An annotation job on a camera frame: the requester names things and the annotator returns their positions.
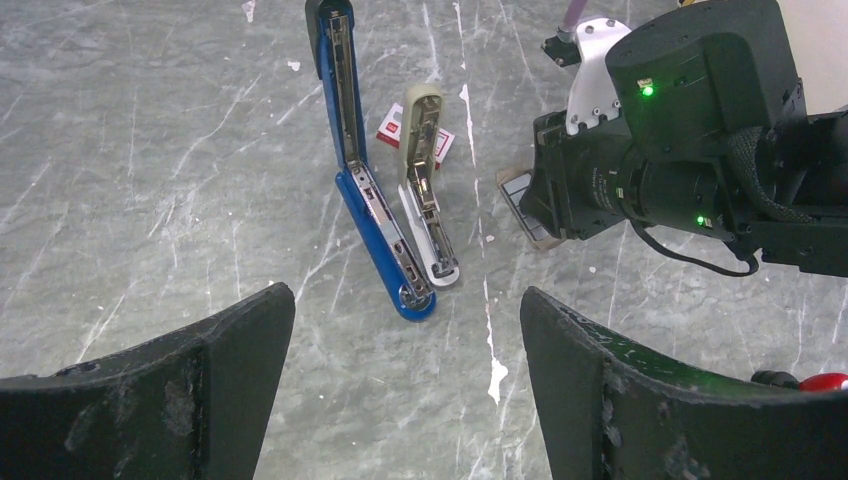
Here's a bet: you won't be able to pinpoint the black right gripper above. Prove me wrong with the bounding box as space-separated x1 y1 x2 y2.
532 1 805 241

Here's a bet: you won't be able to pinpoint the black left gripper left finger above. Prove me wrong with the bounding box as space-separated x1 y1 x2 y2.
1 283 295 479

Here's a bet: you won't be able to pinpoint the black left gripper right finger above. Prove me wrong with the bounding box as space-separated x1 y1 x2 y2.
520 287 847 479

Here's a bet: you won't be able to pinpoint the grey staple strips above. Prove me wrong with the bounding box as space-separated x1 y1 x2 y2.
501 172 554 243

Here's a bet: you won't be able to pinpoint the beige white stapler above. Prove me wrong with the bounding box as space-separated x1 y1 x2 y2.
398 83 460 288

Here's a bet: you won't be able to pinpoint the red white staple box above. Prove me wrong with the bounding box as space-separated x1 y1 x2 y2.
376 103 455 170

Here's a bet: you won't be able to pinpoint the blue black stapler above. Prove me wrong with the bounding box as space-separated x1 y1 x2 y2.
305 0 437 322

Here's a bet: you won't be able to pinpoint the brown cardboard staple tray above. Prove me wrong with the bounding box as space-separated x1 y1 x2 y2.
496 166 565 251

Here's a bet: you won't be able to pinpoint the red black push button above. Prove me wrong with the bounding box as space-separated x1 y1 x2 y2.
751 370 847 392

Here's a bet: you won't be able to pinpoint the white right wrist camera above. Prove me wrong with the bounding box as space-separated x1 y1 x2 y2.
542 18 631 136

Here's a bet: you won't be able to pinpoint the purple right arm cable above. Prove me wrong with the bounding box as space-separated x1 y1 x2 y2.
557 0 590 34

